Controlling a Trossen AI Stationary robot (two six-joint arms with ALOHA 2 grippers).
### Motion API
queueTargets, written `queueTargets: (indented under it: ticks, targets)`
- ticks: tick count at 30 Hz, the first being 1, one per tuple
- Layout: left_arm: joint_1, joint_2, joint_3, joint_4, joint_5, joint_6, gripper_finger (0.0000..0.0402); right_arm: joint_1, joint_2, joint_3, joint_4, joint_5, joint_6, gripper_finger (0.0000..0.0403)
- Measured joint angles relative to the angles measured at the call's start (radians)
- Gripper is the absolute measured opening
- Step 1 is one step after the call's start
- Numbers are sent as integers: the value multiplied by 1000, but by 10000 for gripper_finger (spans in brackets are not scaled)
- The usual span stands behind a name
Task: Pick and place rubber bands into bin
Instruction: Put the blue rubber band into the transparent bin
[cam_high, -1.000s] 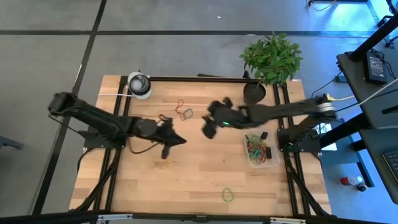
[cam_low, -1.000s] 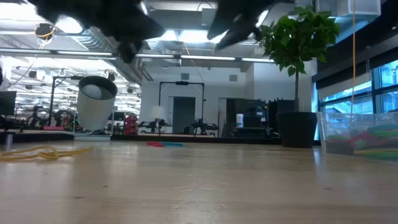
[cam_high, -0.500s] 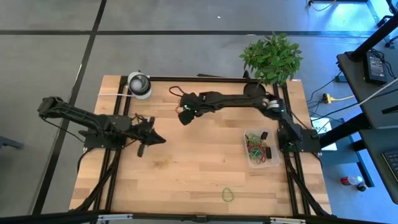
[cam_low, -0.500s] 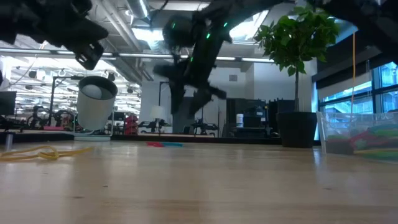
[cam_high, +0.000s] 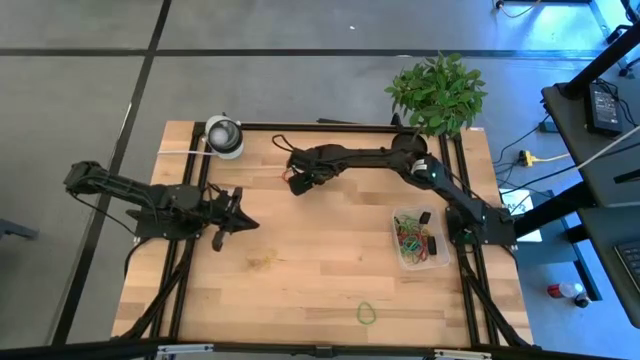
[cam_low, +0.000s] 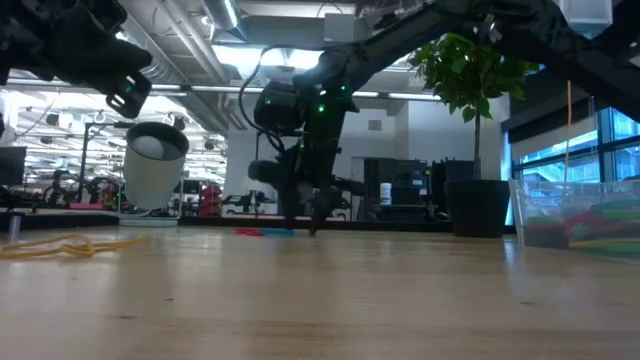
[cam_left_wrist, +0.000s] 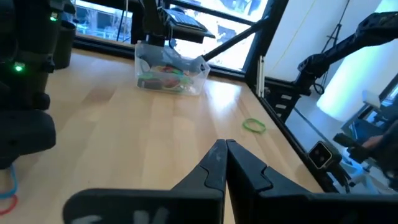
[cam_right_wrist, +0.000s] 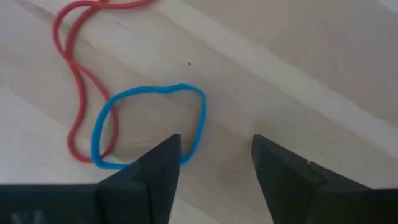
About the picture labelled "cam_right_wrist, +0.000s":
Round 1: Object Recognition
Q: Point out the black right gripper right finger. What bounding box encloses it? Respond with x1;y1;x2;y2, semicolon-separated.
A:
251;135;398;224

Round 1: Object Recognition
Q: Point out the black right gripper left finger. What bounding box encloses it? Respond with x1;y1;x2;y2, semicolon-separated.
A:
0;134;182;224

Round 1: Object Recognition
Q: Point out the red rubber band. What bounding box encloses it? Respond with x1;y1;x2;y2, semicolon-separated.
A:
52;0;156;164

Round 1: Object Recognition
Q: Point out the blue rubber band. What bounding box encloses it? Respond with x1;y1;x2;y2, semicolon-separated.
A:
90;83;208;170

